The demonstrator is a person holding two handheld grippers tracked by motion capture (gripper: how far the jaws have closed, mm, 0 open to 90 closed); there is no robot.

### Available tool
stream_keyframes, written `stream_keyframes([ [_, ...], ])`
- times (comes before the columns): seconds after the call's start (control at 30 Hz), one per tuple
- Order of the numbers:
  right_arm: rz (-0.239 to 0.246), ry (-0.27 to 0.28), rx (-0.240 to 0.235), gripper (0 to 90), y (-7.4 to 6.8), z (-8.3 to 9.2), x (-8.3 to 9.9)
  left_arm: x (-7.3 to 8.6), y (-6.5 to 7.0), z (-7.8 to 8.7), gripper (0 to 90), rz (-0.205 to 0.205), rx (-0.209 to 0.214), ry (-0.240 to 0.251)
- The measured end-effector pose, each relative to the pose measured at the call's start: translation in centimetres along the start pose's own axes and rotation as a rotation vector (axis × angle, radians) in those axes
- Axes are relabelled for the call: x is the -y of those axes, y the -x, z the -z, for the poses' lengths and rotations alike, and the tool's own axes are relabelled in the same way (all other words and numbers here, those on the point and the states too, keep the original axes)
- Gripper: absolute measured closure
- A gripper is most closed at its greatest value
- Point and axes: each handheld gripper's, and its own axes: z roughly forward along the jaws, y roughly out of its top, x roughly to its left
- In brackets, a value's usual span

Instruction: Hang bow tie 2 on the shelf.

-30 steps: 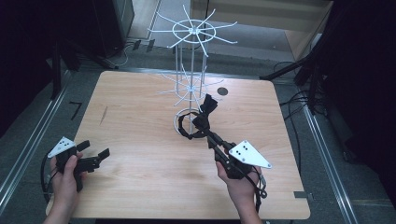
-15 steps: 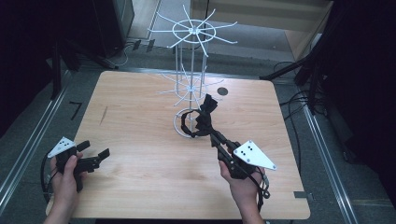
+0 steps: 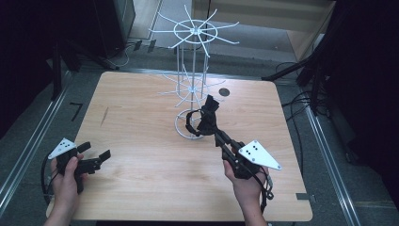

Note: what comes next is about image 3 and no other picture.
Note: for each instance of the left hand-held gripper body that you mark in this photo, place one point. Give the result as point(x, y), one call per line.
point(64, 147)

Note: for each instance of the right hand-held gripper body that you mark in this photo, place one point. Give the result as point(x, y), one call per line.
point(258, 155)

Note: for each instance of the person's right hand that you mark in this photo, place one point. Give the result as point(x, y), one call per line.
point(247, 190)

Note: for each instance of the person's left hand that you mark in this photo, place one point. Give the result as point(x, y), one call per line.
point(66, 188)

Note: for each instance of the dark round table grommet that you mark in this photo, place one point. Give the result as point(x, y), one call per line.
point(224, 92)

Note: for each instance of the black metal stand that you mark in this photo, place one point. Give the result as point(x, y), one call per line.
point(58, 69)
point(313, 62)

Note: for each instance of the wooden platform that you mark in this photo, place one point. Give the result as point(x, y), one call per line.
point(266, 22)

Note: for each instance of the dark cabinet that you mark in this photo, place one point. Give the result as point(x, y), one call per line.
point(114, 25)

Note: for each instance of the metal floor rail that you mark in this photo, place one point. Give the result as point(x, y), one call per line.
point(28, 147)
point(332, 163)

